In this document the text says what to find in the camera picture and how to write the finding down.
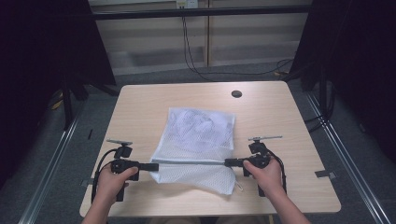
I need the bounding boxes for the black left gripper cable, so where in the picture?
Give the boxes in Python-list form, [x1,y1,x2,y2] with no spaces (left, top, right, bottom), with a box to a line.
[90,147,119,205]

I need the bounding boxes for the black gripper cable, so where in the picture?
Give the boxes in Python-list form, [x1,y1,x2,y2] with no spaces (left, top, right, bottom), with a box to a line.
[266,149,289,194]
[90,147,119,205]

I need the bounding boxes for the yellow floor item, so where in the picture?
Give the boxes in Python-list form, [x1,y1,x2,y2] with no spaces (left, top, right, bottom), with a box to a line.
[49,96,65,111]

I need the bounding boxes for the grey tape piece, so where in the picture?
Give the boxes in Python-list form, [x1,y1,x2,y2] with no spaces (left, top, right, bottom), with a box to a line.
[314,169,338,180]
[80,177,99,189]

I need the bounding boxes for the white mesh laundry bag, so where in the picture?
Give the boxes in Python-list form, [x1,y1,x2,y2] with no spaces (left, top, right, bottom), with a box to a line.
[148,106,245,197]

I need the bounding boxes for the long black wall cable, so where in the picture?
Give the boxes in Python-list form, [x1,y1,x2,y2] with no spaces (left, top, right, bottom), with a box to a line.
[181,15,294,83]

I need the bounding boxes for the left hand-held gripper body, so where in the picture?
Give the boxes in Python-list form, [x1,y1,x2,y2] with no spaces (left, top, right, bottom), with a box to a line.
[106,138,141,203]

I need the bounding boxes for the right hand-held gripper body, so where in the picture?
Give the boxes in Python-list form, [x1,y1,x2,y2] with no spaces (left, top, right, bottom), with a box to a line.
[242,134,284,198]

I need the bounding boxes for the person's right hand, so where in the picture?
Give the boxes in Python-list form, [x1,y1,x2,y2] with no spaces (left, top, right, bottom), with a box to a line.
[242,156,287,201]

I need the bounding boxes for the white wall outlet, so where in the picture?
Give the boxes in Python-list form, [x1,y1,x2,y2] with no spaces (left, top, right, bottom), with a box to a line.
[175,0,200,9]

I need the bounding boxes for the metal floor rail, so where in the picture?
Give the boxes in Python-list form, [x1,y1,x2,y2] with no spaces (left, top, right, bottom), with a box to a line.
[305,91,392,224]
[18,116,81,224]

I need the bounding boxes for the white garment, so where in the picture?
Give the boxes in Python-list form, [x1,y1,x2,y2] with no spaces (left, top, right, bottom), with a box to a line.
[169,108,235,151]

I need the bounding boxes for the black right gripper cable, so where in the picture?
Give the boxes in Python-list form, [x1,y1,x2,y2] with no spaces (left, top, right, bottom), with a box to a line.
[266,149,289,194]

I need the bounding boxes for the black horizontal metal bar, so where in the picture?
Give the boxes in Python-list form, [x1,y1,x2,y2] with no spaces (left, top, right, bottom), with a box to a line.
[92,5,313,21]

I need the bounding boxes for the dark curtain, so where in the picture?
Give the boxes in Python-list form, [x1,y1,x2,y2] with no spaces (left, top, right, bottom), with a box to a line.
[289,0,396,164]
[0,0,118,190]

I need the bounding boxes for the black metal stand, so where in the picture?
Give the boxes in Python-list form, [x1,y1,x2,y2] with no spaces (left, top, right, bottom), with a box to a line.
[61,74,92,131]

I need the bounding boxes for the person's left hand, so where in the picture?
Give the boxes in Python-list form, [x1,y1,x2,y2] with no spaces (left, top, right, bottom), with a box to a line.
[95,163,140,204]

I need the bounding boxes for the black floor cables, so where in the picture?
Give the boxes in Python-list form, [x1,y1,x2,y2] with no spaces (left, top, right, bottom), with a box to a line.
[304,85,337,134]

